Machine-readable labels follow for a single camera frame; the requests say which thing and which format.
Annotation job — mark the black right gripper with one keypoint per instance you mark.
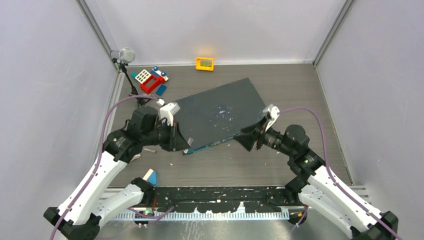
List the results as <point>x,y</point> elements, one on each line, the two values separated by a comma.
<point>248,140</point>

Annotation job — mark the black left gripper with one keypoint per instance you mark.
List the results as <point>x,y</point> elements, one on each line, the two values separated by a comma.
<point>176,141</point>

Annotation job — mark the dark grey network switch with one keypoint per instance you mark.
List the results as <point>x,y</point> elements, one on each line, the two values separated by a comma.
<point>219,114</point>

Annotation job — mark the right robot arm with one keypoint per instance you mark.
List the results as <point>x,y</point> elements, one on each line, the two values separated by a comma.
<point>318,187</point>

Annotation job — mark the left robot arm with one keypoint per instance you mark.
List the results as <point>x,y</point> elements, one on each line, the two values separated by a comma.
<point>82,215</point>

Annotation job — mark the silver SFP module front left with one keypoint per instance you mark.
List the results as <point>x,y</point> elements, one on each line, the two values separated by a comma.
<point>149,150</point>

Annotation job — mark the blue white wedge block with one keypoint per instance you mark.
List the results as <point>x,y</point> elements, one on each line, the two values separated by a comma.
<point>151,177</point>

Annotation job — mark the small blue toy brick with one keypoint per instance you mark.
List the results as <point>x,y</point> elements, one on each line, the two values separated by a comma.
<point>160,91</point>

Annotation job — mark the blue white toy brick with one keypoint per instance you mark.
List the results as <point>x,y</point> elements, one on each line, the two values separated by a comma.
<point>157,72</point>

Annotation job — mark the white window toy brick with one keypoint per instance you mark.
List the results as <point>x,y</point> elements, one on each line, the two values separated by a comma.
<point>143,76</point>

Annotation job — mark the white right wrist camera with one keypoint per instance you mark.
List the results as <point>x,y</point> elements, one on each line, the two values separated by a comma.
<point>271,113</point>

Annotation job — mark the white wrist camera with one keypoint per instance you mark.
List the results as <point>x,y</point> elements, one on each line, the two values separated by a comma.
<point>271,113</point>
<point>167,111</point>

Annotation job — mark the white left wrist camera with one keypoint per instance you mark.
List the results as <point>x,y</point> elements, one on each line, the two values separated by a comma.
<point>167,111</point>

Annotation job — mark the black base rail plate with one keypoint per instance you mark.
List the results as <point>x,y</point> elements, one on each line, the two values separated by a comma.
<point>223,199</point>

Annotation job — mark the red toy brick frame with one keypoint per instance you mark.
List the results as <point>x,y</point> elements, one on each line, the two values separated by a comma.
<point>151,82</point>

